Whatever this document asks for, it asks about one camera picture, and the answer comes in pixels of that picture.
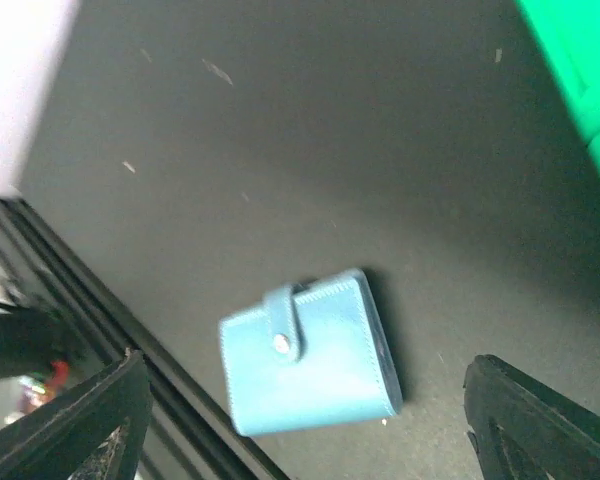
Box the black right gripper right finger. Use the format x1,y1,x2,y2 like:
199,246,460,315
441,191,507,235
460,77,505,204
463,355,600,479

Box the black aluminium frame rail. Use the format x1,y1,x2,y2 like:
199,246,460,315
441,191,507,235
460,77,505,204
0,198,287,479

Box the blue leather card holder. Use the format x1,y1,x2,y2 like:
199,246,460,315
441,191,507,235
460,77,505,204
219,268,403,437

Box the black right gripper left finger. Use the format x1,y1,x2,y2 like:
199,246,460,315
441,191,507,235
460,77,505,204
0,351,153,479

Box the green plastic bin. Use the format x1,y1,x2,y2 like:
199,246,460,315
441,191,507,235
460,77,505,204
517,0,600,174

